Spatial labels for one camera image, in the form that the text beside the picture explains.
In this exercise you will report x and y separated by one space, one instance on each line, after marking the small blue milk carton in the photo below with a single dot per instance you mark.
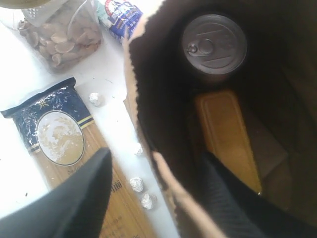
118 16

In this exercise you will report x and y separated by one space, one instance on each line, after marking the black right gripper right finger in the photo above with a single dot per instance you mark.
240 212

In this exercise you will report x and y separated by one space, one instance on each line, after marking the clear jar with gold lid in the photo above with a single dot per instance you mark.
60 33

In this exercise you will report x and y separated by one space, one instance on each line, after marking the brown paper bag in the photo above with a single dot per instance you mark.
276 88

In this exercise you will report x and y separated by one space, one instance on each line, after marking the yellow millet bottle white cap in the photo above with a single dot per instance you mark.
225 135

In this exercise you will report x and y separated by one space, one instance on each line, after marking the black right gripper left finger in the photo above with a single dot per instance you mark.
75 209

